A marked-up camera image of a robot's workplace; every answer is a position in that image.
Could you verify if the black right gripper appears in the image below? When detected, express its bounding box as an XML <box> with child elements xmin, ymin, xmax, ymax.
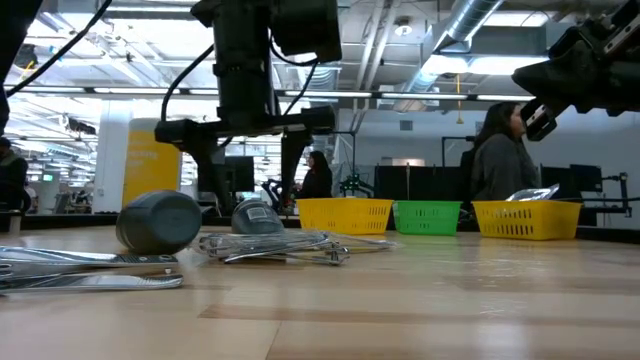
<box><xmin>511</xmin><ymin>0</ymin><xmax>640</xmax><ymax>142</ymax></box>

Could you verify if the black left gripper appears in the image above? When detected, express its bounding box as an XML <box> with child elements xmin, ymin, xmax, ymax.
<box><xmin>153</xmin><ymin>27</ymin><xmax>338</xmax><ymax>217</ymax></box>

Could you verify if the black round item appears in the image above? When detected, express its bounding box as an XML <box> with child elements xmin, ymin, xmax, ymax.
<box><xmin>505</xmin><ymin>183</ymin><xmax>561</xmax><ymax>203</ymax></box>

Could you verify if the black background monitor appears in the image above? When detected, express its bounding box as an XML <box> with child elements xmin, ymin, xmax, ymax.
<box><xmin>222</xmin><ymin>155</ymin><xmax>256</xmax><ymax>194</ymax></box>
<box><xmin>539</xmin><ymin>163</ymin><xmax>604</xmax><ymax>201</ymax></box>

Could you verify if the person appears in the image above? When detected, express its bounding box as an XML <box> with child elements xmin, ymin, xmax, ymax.
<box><xmin>0</xmin><ymin>137</ymin><xmax>30</xmax><ymax>214</ymax></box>
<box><xmin>468</xmin><ymin>101</ymin><xmax>542</xmax><ymax>202</ymax></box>
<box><xmin>293</xmin><ymin>150</ymin><xmax>334</xmax><ymax>200</ymax></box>

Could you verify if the yellow plastic slotted basket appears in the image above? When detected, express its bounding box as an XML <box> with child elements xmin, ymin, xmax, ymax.
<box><xmin>295</xmin><ymin>197</ymin><xmax>395</xmax><ymax>236</ymax></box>
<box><xmin>471</xmin><ymin>199</ymin><xmax>584</xmax><ymax>242</ymax></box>

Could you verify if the background robot rig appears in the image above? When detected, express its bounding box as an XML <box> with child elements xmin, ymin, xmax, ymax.
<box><xmin>339</xmin><ymin>172</ymin><xmax>375</xmax><ymax>199</ymax></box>

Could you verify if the black metal stand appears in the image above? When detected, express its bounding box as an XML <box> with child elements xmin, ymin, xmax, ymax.
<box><xmin>602</xmin><ymin>172</ymin><xmax>634</xmax><ymax>219</ymax></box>

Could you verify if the black partition panel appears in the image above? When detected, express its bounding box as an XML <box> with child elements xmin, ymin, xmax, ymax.
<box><xmin>374</xmin><ymin>165</ymin><xmax>464</xmax><ymax>202</ymax></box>

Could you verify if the green plastic slotted basket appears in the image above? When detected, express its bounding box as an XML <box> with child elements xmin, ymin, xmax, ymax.
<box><xmin>392</xmin><ymin>200</ymin><xmax>463</xmax><ymax>237</ymax></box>

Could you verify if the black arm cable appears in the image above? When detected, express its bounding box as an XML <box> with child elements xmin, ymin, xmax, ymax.
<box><xmin>4</xmin><ymin>0</ymin><xmax>114</xmax><ymax>99</ymax></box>
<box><xmin>159</xmin><ymin>43</ymin><xmax>216</xmax><ymax>124</ymax></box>

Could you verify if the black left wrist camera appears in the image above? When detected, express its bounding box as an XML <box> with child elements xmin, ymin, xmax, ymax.
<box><xmin>269</xmin><ymin>0</ymin><xmax>344</xmax><ymax>64</ymax></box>

